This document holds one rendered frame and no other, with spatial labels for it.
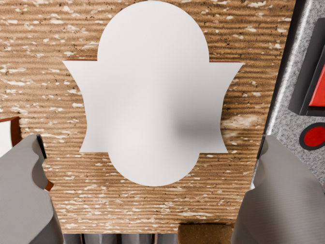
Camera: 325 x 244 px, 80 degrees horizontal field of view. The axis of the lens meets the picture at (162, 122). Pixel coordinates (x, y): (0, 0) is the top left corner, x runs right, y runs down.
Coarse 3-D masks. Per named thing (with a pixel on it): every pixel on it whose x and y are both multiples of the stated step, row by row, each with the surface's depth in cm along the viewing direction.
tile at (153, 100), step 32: (128, 32) 13; (160, 32) 13; (192, 32) 13; (96, 64) 13; (128, 64) 13; (160, 64) 13; (192, 64) 13; (224, 64) 14; (96, 96) 14; (128, 96) 14; (160, 96) 14; (192, 96) 14; (96, 128) 15; (128, 128) 15; (160, 128) 15; (192, 128) 15; (128, 160) 17; (160, 160) 17; (192, 160) 17
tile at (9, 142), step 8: (0, 120) 16; (8, 120) 15; (16, 120) 16; (0, 128) 15; (8, 128) 15; (16, 128) 16; (0, 136) 16; (8, 136) 16; (16, 136) 16; (0, 144) 16; (8, 144) 16; (0, 152) 16; (48, 184) 18
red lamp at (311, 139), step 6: (312, 132) 19; (318, 132) 19; (324, 132) 19; (306, 138) 20; (312, 138) 20; (318, 138) 20; (324, 138) 20; (306, 144) 20; (312, 144) 20; (318, 144) 20
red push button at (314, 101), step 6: (324, 66) 15; (324, 72) 16; (324, 78) 16; (318, 84) 16; (324, 84) 16; (318, 90) 16; (324, 90) 16; (312, 96) 16; (318, 96) 16; (324, 96) 16; (312, 102) 17; (318, 102) 17; (324, 102) 17
